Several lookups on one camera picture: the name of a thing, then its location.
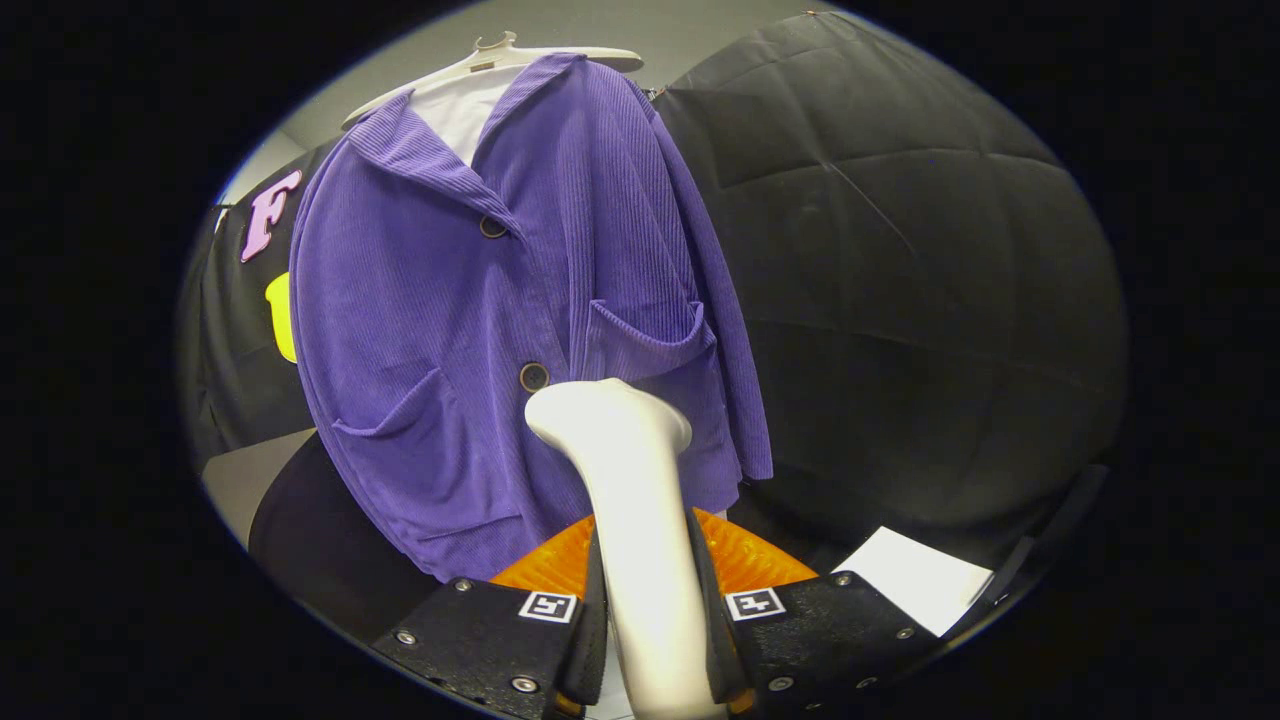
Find grey cabinet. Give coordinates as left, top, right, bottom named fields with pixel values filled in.
left=200, top=428, right=441, bottom=641

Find white clothes hanger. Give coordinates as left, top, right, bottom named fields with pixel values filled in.
left=341, top=31, right=645, bottom=131

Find purple corduroy jacket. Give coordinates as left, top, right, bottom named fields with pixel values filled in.
left=288, top=52, right=774, bottom=583

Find black backdrop cloth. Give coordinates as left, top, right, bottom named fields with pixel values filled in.
left=178, top=10, right=1131, bottom=571

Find white paper sheet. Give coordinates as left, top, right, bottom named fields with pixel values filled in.
left=832, top=526, right=995, bottom=638

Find white garment steamer head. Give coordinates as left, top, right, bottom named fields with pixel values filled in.
left=524, top=378, right=726, bottom=720

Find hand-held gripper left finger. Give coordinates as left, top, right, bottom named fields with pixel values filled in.
left=370, top=513, right=611, bottom=720

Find white ironing form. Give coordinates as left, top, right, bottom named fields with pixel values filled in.
left=410, top=66, right=521, bottom=167

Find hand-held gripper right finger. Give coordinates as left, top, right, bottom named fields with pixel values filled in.
left=686, top=508, right=943, bottom=719

